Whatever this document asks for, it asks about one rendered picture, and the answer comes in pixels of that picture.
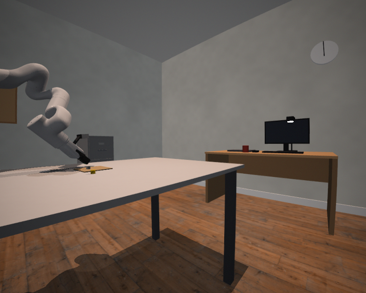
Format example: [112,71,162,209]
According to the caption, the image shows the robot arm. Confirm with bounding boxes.
[0,63,71,148]

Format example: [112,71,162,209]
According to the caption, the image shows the tan cork mat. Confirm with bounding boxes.
[74,166,113,173]

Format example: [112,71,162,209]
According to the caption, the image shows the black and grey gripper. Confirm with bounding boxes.
[57,138,90,164]

